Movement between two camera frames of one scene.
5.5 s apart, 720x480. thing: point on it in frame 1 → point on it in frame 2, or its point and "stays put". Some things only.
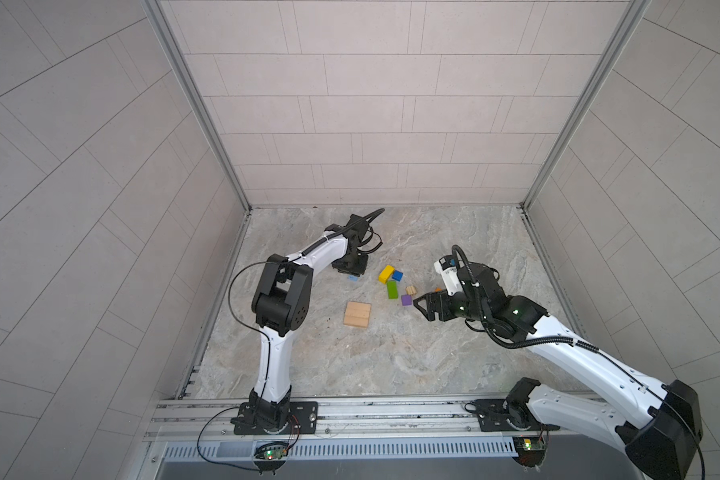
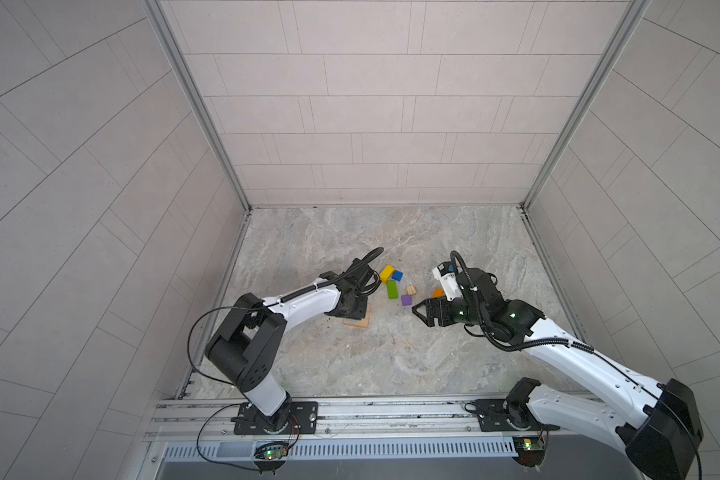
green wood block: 392,289 stays put
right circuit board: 530,450 stays put
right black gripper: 430,299 stays put
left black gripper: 359,270 → 360,313
